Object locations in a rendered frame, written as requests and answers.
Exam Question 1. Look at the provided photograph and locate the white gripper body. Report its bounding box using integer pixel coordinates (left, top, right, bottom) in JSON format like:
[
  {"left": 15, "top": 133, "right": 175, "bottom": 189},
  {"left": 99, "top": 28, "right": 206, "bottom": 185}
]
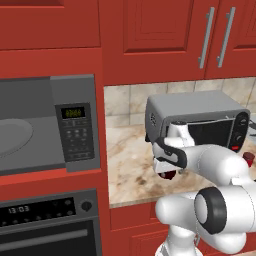
[{"left": 153, "top": 155, "right": 183, "bottom": 175}]

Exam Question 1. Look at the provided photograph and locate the red mug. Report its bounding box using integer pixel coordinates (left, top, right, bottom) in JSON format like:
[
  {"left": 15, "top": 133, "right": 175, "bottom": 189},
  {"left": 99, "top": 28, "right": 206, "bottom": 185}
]
[{"left": 160, "top": 170, "right": 178, "bottom": 181}]

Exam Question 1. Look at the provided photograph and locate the grey built-in microwave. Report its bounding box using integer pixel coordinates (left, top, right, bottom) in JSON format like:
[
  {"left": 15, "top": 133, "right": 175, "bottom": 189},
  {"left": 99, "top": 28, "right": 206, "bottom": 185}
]
[{"left": 0, "top": 73, "right": 102, "bottom": 178}]

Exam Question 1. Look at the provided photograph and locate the red drawer front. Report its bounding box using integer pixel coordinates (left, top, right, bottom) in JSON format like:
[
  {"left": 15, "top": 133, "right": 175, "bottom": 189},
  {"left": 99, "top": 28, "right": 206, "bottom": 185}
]
[{"left": 109, "top": 201, "right": 169, "bottom": 231}]

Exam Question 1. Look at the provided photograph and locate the grey toaster oven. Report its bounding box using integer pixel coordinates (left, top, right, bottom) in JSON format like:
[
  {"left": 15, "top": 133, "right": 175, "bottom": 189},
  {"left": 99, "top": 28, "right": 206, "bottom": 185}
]
[{"left": 144, "top": 90, "right": 251, "bottom": 154}]

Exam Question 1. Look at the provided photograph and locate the red lower cupboard door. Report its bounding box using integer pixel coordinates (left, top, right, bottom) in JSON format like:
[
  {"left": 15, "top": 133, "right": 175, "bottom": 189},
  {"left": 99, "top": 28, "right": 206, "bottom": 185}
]
[{"left": 129, "top": 229, "right": 171, "bottom": 256}]

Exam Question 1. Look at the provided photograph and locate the red cupboard door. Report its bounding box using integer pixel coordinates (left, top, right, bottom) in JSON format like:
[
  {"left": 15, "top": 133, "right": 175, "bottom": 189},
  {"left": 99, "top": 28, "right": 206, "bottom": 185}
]
[
  {"left": 99, "top": 0, "right": 222, "bottom": 86},
  {"left": 129, "top": 229, "right": 171, "bottom": 256},
  {"left": 0, "top": 0, "right": 102, "bottom": 51},
  {"left": 204, "top": 0, "right": 256, "bottom": 81}
]

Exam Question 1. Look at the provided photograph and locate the small red jar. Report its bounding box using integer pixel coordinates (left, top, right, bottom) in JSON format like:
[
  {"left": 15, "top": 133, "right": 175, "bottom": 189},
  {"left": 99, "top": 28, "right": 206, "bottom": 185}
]
[{"left": 242, "top": 151, "right": 256, "bottom": 168}]

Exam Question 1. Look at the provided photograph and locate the black oven knob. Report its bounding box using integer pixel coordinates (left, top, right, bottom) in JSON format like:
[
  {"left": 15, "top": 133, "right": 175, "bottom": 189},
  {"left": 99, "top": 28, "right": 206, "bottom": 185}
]
[{"left": 80, "top": 199, "right": 93, "bottom": 213}]

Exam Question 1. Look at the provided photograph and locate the black built-in oven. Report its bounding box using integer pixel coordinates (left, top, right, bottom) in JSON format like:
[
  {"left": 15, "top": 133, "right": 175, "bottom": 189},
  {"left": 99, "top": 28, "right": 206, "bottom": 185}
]
[{"left": 0, "top": 188, "right": 103, "bottom": 256}]

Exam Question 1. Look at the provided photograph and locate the grey cupboard handle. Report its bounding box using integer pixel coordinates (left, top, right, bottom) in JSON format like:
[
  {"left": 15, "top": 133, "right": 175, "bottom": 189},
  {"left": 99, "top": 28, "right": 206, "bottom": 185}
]
[
  {"left": 197, "top": 6, "right": 216, "bottom": 70},
  {"left": 216, "top": 6, "right": 237, "bottom": 69}
]

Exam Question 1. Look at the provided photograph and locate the grey oven door handle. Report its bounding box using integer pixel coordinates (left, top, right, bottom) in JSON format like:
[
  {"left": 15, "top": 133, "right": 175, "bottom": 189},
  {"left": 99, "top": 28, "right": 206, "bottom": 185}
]
[{"left": 0, "top": 228, "right": 89, "bottom": 252}]

